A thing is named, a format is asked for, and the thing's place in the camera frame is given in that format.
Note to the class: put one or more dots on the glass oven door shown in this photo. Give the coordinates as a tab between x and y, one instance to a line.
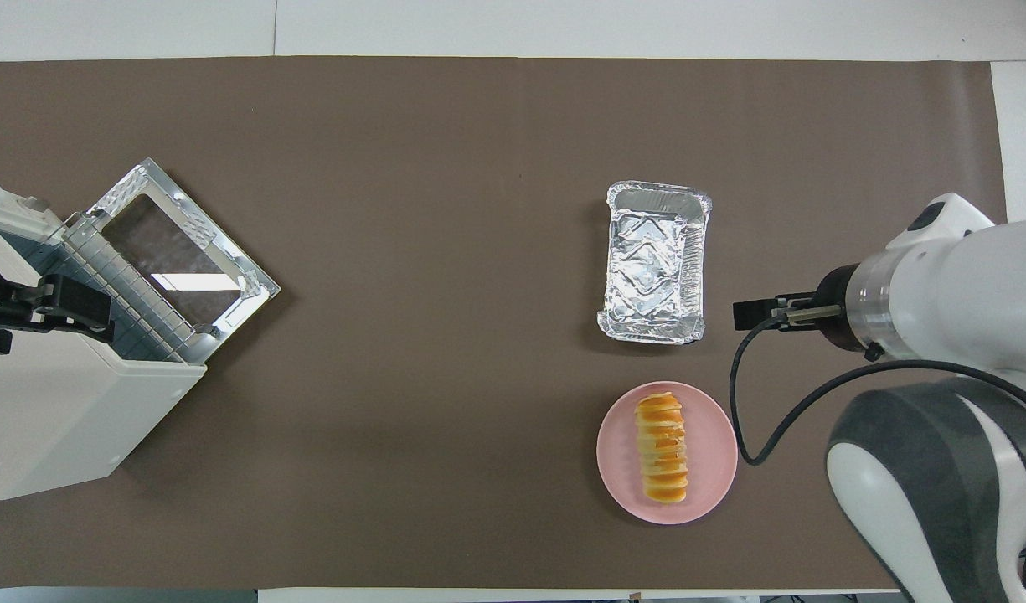
169	251

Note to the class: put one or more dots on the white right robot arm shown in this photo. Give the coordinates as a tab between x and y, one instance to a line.
965	276

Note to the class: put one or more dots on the brown table mat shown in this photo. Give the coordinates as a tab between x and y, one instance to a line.
437	167

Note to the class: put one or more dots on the pink round plate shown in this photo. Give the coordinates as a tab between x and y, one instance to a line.
714	452

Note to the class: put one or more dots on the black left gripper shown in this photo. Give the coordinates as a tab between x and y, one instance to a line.
2	306

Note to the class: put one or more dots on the aluminium foil tray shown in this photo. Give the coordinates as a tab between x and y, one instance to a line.
655	268

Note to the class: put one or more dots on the golden ridged bread loaf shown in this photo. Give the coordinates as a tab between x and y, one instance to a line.
662	448

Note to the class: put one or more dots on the cream white toaster oven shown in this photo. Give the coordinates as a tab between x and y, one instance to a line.
52	410

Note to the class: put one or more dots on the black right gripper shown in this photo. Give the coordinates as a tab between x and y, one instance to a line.
835	310

